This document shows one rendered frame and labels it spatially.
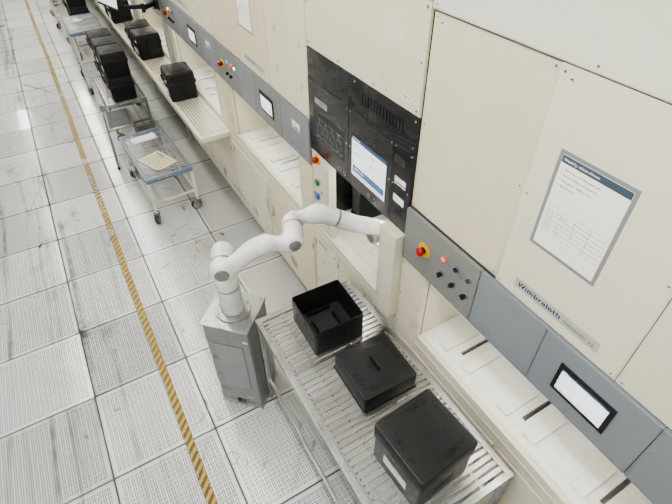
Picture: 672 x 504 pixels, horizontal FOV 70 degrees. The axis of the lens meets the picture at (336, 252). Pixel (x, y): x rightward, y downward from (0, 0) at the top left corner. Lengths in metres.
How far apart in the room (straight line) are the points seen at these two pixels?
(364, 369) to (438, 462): 0.58
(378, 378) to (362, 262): 0.76
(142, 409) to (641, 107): 3.04
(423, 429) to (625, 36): 1.44
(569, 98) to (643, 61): 0.19
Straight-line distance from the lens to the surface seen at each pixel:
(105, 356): 3.76
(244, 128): 4.09
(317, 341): 2.37
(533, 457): 2.22
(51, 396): 3.72
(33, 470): 3.49
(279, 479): 3.01
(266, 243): 2.32
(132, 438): 3.33
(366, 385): 2.25
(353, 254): 2.80
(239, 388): 3.11
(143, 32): 5.97
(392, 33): 1.87
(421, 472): 1.93
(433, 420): 2.02
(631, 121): 1.29
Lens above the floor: 2.77
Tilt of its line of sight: 43 degrees down
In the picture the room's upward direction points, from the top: 1 degrees counter-clockwise
